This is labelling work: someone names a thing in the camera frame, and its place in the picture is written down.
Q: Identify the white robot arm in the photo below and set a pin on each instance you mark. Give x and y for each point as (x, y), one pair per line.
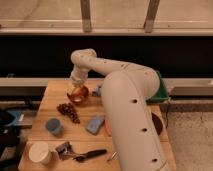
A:
(125, 89)

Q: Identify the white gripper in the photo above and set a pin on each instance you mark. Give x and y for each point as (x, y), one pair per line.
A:
(78, 77)

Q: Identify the white cup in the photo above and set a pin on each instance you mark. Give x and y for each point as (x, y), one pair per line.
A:
(39, 152)

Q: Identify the black blue object at left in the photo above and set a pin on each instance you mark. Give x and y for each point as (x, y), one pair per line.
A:
(9, 137)

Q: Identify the silver fork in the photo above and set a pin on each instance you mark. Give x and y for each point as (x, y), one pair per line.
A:
(111, 157)

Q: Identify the red yellow apple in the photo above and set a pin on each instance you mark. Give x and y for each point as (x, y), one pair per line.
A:
(79, 91)

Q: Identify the orange carrot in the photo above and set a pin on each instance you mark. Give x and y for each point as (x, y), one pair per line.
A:
(107, 127)

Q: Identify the bunch of dark grapes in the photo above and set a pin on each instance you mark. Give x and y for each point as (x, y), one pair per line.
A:
(69, 110)

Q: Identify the green plastic tray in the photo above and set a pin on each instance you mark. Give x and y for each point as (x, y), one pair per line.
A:
(162, 94)

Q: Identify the blue cup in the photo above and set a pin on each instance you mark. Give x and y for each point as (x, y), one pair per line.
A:
(53, 126)

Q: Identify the blue sponge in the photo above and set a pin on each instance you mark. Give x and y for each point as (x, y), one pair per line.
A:
(95, 124)

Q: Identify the black handled knife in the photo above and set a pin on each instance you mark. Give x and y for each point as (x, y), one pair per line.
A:
(90, 154)

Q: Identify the grey metal tool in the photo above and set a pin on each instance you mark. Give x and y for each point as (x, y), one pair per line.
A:
(65, 151)

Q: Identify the dark purple bowl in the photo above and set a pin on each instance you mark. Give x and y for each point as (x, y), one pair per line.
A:
(157, 123)

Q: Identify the red bowl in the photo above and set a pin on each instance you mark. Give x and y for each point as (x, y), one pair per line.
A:
(79, 99)

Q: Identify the blue white small toy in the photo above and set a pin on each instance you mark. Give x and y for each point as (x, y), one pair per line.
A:
(97, 91)

